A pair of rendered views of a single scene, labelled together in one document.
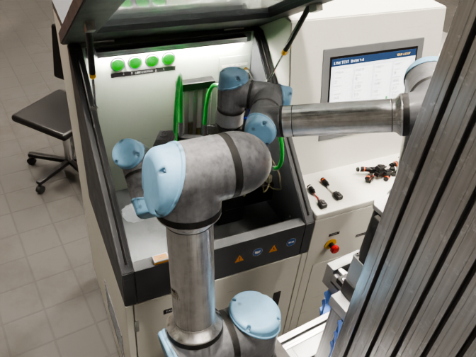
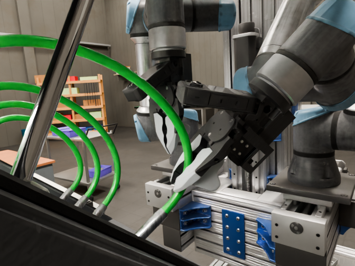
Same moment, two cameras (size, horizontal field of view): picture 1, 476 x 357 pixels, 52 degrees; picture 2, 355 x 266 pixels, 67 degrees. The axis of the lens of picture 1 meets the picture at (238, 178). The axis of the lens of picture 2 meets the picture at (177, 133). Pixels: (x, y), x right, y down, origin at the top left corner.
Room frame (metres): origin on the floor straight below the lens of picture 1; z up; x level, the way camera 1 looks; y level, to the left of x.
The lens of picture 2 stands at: (1.29, 0.59, 1.35)
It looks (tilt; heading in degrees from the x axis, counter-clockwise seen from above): 9 degrees down; 253
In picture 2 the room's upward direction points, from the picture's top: 4 degrees counter-clockwise
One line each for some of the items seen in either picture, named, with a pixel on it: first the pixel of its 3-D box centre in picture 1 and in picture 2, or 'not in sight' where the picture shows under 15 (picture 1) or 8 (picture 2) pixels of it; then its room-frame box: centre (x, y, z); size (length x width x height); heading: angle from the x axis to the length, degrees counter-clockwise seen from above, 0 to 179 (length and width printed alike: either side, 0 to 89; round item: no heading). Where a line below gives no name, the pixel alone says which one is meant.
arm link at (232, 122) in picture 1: (230, 116); (166, 42); (1.13, 0.04, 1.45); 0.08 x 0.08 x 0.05
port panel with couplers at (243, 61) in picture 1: (233, 94); not in sight; (1.70, 0.05, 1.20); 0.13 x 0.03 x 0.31; 118
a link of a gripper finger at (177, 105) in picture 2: not in sight; (173, 111); (1.13, 0.07, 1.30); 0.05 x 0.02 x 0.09; 118
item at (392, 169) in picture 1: (384, 169); not in sight; (1.57, -0.58, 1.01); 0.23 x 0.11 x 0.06; 118
